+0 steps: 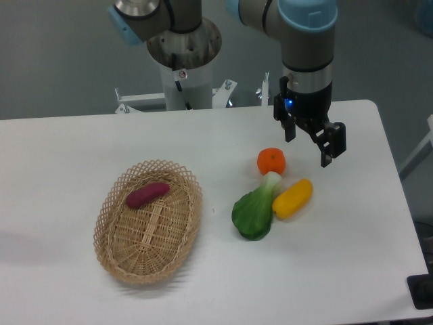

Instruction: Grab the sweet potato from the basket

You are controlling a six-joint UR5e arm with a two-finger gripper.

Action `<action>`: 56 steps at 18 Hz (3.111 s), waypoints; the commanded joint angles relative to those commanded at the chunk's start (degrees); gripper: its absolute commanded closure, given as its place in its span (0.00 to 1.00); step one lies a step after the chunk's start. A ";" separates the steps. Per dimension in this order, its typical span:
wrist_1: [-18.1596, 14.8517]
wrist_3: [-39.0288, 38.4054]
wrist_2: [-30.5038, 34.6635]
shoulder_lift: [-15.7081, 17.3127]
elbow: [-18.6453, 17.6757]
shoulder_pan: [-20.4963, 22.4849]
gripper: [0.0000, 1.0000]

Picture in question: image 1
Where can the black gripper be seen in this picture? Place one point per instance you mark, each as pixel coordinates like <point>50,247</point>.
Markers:
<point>314,107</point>

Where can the purple sweet potato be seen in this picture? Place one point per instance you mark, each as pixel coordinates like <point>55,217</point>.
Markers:
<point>146,194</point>

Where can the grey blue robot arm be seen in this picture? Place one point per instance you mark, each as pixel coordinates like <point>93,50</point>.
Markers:
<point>304,29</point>

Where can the woven wicker basket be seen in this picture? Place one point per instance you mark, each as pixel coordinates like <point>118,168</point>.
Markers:
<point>148,244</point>

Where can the orange tangerine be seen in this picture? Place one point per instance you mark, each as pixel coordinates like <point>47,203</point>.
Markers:
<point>271,160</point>

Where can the yellow bell pepper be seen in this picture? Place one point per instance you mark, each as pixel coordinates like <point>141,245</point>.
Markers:
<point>289,202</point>

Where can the green bok choy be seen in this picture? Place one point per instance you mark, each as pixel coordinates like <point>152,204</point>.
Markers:
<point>252,213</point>

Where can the black device at table edge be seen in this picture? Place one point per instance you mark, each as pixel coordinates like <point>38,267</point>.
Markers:
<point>420,287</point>

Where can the white frame at right edge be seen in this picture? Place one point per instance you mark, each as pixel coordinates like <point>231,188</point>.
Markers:
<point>417,155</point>

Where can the white metal base frame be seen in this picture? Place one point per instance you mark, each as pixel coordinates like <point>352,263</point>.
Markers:
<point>188,99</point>

